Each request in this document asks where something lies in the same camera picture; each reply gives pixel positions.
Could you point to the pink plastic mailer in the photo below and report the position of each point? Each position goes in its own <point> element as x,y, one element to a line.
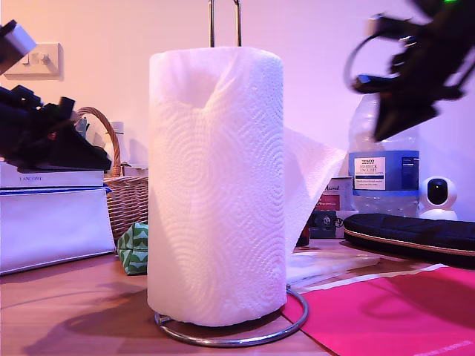
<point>389,315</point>

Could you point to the white zip cosmetic bag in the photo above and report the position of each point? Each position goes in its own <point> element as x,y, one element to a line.
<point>55,222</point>

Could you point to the small cardboard box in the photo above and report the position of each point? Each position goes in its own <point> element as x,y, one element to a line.
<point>133,170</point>

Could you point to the dark zip case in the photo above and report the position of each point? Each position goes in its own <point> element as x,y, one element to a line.
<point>408,231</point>

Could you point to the white paper towel roll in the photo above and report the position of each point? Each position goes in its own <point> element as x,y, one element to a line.
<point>215,185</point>

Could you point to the clear plastic mailer bag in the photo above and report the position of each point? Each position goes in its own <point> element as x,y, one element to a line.
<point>326,265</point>

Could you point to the dark red patterned mug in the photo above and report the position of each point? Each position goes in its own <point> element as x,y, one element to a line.
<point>305,237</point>

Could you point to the white bottle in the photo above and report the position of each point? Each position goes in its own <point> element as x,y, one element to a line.
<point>117,137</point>

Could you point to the white wall switch plate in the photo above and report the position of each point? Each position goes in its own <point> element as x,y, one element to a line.
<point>52,63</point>

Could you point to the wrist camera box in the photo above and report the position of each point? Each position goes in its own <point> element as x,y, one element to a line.
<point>375,26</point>
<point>20,41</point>

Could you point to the large blue-label water bottle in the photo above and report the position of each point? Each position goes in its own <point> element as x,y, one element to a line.
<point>386,174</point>

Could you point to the small white round camera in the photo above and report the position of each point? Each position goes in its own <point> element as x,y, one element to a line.
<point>439,196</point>

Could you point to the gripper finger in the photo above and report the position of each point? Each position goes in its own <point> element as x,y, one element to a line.
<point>401,116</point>
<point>81,155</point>

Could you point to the green wave pattern pouch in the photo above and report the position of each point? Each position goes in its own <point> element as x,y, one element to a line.
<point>133,248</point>

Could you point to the blue packet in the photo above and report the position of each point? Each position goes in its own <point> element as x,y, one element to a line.
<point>83,126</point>

